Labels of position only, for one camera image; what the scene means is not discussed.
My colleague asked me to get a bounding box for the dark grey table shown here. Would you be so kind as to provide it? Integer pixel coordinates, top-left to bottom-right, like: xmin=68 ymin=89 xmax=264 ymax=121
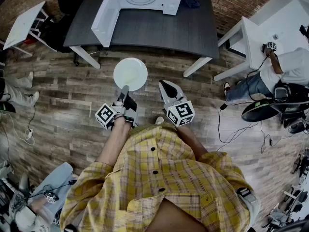
xmin=63 ymin=0 xmax=220 ymax=77

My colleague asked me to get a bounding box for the person's left forearm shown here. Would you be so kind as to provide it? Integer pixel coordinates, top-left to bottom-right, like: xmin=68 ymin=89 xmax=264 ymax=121
xmin=95 ymin=116 xmax=133 ymax=167

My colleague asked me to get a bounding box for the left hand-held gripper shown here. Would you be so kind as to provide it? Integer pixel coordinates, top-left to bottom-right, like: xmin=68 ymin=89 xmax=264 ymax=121
xmin=95 ymin=85 xmax=139 ymax=130

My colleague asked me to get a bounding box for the white desk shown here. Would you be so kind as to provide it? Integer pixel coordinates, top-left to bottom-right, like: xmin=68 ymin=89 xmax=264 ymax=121
xmin=213 ymin=0 xmax=309 ymax=82

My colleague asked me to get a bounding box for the white round plate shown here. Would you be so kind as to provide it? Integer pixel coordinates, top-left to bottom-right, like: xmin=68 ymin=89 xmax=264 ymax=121
xmin=113 ymin=57 xmax=148 ymax=92

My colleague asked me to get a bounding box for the yellow plaid shirt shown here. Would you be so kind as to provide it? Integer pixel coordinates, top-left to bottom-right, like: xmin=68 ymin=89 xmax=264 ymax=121
xmin=59 ymin=122 xmax=260 ymax=232

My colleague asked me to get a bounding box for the person's right forearm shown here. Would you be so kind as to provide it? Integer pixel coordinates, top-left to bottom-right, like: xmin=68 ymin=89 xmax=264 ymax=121
xmin=176 ymin=124 xmax=210 ymax=163

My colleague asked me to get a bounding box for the black backpack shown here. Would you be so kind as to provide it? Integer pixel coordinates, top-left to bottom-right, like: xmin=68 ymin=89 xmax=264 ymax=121
xmin=272 ymin=80 xmax=309 ymax=106

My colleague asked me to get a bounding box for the white side table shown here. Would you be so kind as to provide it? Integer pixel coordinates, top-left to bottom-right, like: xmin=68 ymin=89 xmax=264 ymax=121
xmin=2 ymin=0 xmax=57 ymax=57

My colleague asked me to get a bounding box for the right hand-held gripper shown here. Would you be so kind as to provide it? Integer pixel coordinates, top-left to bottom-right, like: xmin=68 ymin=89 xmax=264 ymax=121
xmin=158 ymin=80 xmax=196 ymax=128

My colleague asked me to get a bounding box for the dark blue cloth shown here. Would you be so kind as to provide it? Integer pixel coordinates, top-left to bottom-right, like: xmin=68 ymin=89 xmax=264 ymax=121
xmin=182 ymin=0 xmax=201 ymax=9

